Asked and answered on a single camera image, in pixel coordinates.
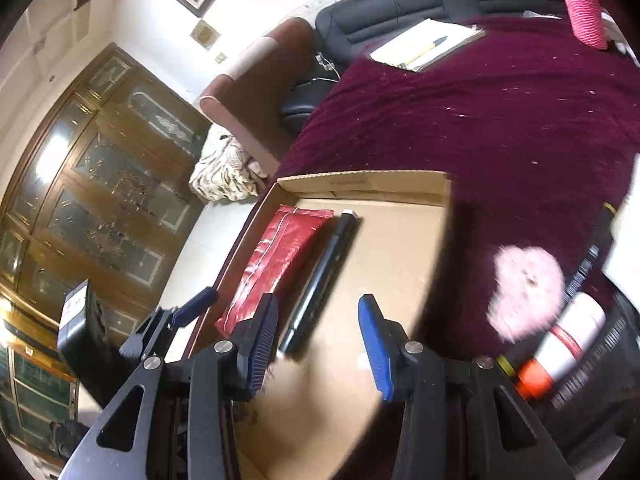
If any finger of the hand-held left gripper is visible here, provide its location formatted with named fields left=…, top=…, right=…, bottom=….
left=120, top=287, right=218, bottom=361

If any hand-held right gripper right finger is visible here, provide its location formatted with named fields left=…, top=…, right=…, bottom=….
left=357, top=294, right=576, bottom=480

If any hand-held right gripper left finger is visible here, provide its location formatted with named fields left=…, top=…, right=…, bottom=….
left=60, top=292, right=279, bottom=480

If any cardboard box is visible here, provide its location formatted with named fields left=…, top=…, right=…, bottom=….
left=235, top=170, right=453, bottom=480

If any white foam block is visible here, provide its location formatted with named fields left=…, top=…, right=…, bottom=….
left=602, top=195, right=640, bottom=291

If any red foil packet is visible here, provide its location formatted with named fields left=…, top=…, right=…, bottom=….
left=215, top=204, right=335, bottom=341

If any long black tube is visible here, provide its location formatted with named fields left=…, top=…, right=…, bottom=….
left=277, top=208, right=361, bottom=356

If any patterned beige blanket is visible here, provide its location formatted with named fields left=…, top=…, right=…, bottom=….
left=189, top=125, right=261, bottom=203

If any wooden glass door cabinet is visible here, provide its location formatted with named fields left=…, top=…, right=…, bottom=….
left=0, top=42, right=213, bottom=461

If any pink fluffy pouch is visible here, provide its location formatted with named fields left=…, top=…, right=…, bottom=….
left=487, top=245, right=566, bottom=343

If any white bottle with orange cap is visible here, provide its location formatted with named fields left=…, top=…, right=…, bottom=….
left=515, top=292, right=607, bottom=401

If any brown armchair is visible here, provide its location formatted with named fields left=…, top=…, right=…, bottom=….
left=199, top=16, right=317, bottom=178

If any black bag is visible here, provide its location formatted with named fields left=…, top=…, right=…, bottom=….
left=280, top=77, right=341, bottom=133

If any burgundy tablecloth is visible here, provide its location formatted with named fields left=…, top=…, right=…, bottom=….
left=190, top=15, right=640, bottom=480

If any yellow pen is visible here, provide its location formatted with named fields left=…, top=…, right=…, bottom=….
left=402, top=36, right=448, bottom=67

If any white notebook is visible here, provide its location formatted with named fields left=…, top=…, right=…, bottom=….
left=369, top=17, right=487, bottom=73

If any black leather sofa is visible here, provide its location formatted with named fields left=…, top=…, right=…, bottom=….
left=280, top=0, right=571, bottom=131

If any bottle in pink knitted sleeve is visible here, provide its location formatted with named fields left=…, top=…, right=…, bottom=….
left=546, top=0, right=608, bottom=51

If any black marker with yellow ring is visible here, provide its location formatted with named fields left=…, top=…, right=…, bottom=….
left=495, top=352, right=523, bottom=378

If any black tube with yellow ring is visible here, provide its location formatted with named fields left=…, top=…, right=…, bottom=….
left=562, top=202, right=618, bottom=306

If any small gold wall plaque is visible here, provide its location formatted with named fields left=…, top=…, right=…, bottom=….
left=190, top=19, right=219, bottom=51

